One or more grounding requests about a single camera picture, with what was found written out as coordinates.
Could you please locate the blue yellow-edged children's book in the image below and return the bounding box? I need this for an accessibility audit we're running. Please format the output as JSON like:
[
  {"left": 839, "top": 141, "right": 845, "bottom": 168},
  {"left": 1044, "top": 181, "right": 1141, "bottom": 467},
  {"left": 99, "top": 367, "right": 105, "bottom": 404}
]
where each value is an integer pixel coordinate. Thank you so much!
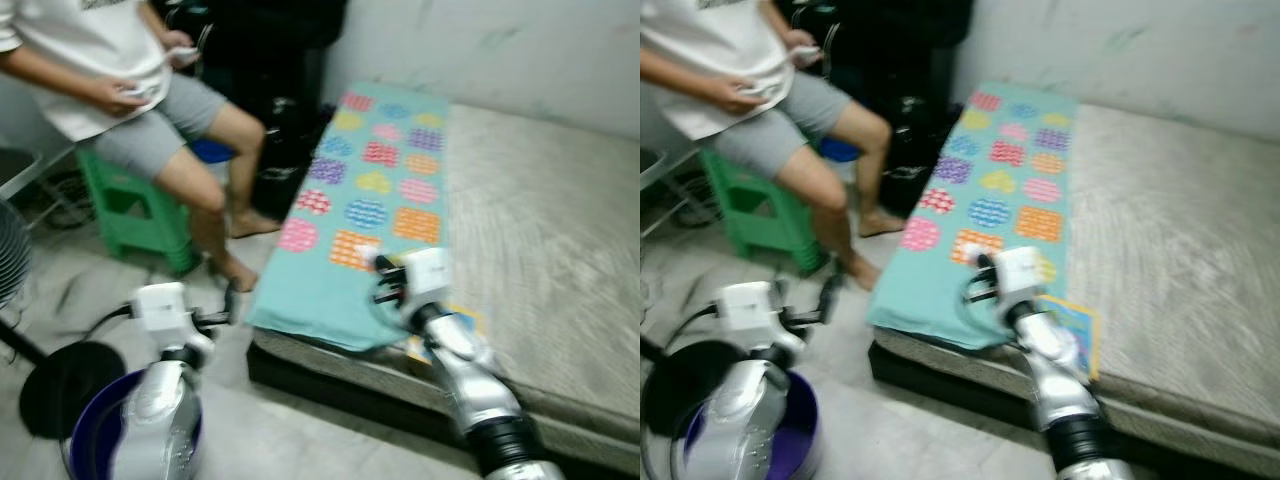
[
  {"left": 405, "top": 300, "right": 491, "bottom": 367},
  {"left": 1035, "top": 293, "right": 1102, "bottom": 384}
]

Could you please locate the person's right hand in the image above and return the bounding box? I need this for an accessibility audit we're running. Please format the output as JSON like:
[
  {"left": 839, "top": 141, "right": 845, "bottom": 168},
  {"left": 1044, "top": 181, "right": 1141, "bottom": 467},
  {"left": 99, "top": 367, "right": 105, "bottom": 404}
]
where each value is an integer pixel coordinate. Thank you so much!
[
  {"left": 95, "top": 78, "right": 151, "bottom": 113},
  {"left": 720, "top": 78, "right": 776, "bottom": 113}
]

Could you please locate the teal towel with colourful shapes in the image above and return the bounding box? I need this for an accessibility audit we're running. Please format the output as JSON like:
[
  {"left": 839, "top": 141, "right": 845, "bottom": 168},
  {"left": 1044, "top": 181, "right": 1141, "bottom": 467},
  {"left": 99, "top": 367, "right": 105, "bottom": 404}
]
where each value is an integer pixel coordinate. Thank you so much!
[
  {"left": 865, "top": 82, "right": 1081, "bottom": 351},
  {"left": 245, "top": 82, "right": 451, "bottom": 353}
]

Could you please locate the black bed base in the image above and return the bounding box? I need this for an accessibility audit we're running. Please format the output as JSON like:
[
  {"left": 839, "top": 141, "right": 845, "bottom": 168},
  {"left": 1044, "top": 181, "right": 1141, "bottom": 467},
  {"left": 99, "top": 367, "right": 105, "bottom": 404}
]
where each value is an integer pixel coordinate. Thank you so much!
[
  {"left": 245, "top": 340, "right": 641, "bottom": 480},
  {"left": 868, "top": 340, "right": 1280, "bottom": 480}
]

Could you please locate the purple plastic basin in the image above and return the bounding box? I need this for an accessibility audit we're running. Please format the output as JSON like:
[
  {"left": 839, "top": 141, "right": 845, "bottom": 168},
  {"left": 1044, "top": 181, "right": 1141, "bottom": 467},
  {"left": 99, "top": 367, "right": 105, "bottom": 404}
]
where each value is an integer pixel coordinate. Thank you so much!
[
  {"left": 640, "top": 370, "right": 827, "bottom": 480},
  {"left": 65, "top": 370, "right": 206, "bottom": 480}
]

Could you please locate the black standing fan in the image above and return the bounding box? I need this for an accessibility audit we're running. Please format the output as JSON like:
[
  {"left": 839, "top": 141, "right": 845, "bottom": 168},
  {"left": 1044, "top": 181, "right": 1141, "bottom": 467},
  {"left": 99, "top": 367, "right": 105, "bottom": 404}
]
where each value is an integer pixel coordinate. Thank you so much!
[
  {"left": 0, "top": 195, "right": 127, "bottom": 441},
  {"left": 640, "top": 335, "right": 746, "bottom": 437}
]

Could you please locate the black backpack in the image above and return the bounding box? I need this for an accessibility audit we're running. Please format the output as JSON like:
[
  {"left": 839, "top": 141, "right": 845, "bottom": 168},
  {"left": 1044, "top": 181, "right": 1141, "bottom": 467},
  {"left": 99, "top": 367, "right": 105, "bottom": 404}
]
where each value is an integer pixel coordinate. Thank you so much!
[
  {"left": 255, "top": 92, "right": 339, "bottom": 217},
  {"left": 880, "top": 92, "right": 967, "bottom": 217}
]

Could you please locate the grey quilted mattress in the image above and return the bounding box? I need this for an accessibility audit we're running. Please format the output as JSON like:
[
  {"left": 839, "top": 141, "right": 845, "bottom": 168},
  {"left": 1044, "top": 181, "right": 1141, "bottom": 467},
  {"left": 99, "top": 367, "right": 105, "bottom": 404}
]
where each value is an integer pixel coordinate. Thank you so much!
[
  {"left": 250, "top": 100, "right": 641, "bottom": 471},
  {"left": 870, "top": 100, "right": 1280, "bottom": 453}
]

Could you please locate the grey metal rack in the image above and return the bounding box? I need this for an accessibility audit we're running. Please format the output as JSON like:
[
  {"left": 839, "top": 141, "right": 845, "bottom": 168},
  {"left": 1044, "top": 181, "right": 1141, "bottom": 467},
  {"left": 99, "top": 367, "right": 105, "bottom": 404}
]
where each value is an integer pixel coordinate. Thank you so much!
[
  {"left": 0, "top": 145, "right": 86, "bottom": 233},
  {"left": 640, "top": 145, "right": 701, "bottom": 231}
]

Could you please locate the black fabric cabinet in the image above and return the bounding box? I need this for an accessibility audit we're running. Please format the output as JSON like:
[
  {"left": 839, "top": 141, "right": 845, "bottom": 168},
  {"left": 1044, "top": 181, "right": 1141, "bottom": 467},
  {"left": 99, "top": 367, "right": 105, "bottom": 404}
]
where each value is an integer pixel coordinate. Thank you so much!
[
  {"left": 165, "top": 0, "right": 347, "bottom": 101},
  {"left": 780, "top": 0, "right": 976, "bottom": 101}
]

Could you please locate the person in white shirt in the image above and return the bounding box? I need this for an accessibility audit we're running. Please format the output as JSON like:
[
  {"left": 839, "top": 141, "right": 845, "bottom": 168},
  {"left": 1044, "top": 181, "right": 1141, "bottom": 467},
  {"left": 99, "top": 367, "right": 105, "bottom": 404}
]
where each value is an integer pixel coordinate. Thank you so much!
[
  {"left": 0, "top": 0, "right": 286, "bottom": 293},
  {"left": 640, "top": 0, "right": 913, "bottom": 293}
]

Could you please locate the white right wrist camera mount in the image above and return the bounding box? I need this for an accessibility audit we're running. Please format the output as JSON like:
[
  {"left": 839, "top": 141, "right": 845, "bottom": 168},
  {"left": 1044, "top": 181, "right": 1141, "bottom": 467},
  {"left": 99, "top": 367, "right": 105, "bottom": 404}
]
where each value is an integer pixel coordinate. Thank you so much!
[
  {"left": 400, "top": 247, "right": 454, "bottom": 326},
  {"left": 990, "top": 245, "right": 1049, "bottom": 323}
]

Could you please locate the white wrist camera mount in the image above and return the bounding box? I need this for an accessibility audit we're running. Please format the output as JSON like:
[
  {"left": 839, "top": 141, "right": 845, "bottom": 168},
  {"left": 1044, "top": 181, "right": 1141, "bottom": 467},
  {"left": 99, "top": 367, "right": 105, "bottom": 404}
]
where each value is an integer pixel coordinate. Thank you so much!
[
  {"left": 400, "top": 247, "right": 454, "bottom": 326},
  {"left": 715, "top": 280, "right": 806, "bottom": 366},
  {"left": 990, "top": 245, "right": 1049, "bottom": 323},
  {"left": 130, "top": 282, "right": 216, "bottom": 366}
]

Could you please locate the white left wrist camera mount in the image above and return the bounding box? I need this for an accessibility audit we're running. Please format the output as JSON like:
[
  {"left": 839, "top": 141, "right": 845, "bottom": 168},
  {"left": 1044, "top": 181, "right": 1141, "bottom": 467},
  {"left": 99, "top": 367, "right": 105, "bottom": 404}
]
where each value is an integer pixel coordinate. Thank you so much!
[
  {"left": 715, "top": 280, "right": 806, "bottom": 366},
  {"left": 130, "top": 282, "right": 216, "bottom": 366}
]

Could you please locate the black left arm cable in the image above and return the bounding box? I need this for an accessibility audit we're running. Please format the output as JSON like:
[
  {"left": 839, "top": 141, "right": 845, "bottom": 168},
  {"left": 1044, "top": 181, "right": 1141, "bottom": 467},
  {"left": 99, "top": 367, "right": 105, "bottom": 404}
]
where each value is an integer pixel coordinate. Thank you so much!
[
  {"left": 665, "top": 305, "right": 721, "bottom": 351},
  {"left": 80, "top": 305, "right": 136, "bottom": 347}
]

